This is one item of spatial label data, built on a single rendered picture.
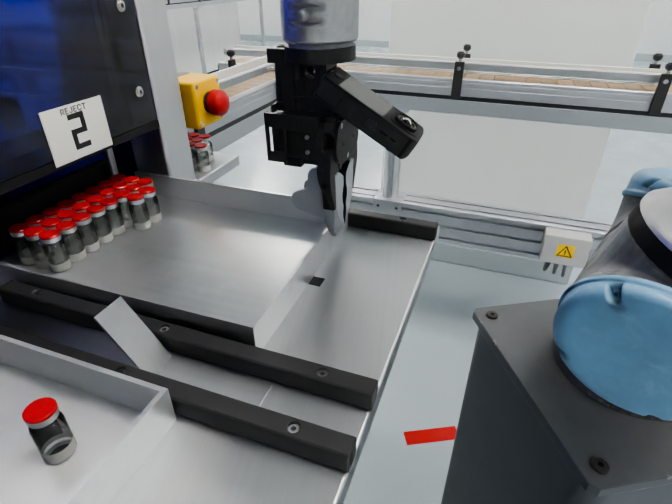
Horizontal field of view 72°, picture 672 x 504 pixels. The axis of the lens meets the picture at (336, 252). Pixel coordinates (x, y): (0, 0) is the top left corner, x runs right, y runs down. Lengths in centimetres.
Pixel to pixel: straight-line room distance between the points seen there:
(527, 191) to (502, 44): 58
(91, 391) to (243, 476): 15
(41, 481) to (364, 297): 31
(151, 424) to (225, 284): 20
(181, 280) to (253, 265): 8
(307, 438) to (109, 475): 13
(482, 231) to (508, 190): 60
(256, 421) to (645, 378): 27
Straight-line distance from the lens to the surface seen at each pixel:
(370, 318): 47
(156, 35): 72
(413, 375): 164
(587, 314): 36
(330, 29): 46
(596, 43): 192
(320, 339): 44
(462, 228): 147
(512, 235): 147
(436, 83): 132
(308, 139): 49
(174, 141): 75
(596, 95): 132
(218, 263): 56
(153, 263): 58
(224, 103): 78
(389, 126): 46
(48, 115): 59
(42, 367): 47
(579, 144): 199
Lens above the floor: 118
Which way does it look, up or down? 32 degrees down
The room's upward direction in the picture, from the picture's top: straight up
